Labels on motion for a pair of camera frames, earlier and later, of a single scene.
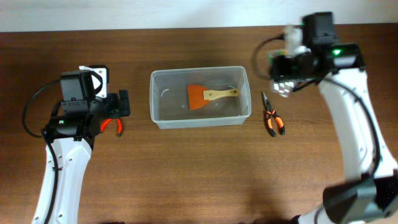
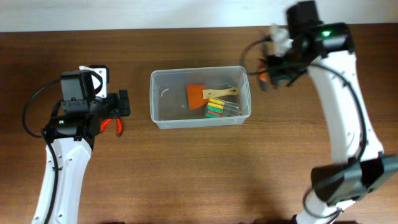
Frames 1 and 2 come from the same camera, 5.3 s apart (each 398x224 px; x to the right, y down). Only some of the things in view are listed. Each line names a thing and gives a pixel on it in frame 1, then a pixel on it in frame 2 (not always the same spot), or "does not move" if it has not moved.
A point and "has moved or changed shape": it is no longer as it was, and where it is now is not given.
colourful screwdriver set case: [285, 71] has moved or changed shape
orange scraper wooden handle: [199, 96] does not move
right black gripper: [306, 79] does not move
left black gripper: [115, 99] does not move
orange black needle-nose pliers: [271, 113] → [263, 77]
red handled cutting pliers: [120, 126] does not move
